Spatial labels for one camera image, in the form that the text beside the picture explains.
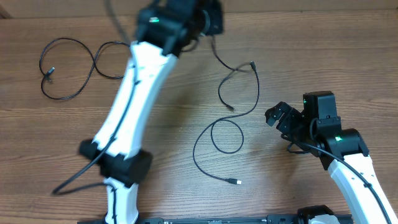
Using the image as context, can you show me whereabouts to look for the black USB-C cable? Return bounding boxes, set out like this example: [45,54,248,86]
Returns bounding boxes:
[210,34,252,112]

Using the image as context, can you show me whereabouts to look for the black USB cable bundle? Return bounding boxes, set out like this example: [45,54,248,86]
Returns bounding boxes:
[192,60,261,185]

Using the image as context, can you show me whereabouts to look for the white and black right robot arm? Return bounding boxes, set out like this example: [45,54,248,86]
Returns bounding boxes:
[265,91,397,223]

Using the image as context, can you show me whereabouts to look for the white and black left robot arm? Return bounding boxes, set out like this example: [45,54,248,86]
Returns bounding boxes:
[79,1,223,223]

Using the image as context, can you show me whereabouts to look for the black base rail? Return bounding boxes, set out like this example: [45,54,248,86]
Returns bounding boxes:
[77,213,354,224]

